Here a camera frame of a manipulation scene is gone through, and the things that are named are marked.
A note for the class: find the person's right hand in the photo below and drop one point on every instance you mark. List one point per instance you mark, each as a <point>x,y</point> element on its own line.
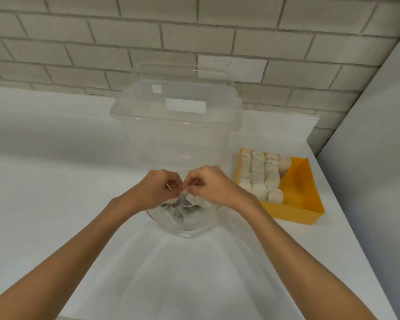
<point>216,188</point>

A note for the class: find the person's left hand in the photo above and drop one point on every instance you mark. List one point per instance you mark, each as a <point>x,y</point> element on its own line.
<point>151,189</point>

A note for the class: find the person's right fingers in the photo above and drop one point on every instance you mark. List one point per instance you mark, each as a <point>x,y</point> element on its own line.
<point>194,184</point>

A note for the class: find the person's left fingers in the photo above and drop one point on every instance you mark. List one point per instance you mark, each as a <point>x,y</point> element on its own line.
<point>174,188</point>

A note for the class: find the white tea bag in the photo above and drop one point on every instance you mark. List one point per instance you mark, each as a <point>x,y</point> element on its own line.
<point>190,200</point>

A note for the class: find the person's left forearm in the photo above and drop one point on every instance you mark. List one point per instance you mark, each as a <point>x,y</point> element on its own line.
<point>73,256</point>

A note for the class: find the person's right forearm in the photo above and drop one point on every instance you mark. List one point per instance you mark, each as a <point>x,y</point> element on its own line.
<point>296,263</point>

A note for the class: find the pile of torn tea bags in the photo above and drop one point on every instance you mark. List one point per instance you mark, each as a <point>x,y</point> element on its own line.
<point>178,211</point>

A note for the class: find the round glass bowl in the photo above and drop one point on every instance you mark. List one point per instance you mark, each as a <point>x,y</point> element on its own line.
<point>186,226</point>

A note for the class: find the clear plastic storage container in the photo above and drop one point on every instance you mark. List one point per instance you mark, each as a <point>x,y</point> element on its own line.
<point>180,136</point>

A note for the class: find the yellow plastic tray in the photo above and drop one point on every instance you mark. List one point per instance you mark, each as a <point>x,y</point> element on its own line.
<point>303,196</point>

